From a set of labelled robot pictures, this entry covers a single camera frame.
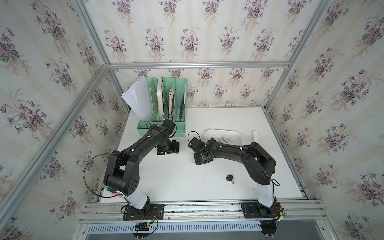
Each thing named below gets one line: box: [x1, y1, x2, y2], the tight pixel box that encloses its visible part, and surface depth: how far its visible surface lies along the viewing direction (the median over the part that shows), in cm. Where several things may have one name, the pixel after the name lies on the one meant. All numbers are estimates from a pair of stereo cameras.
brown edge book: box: [168, 84, 175, 119], surface depth 103 cm
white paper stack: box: [121, 75, 153, 122], surface depth 100 cm
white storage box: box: [205, 129, 243, 145], surface depth 101 cm
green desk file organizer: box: [136, 77, 187, 137], surface depth 106 cm
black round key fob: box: [225, 175, 235, 184], surface depth 84 cm
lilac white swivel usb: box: [221, 136, 234, 143], surface depth 103 cm
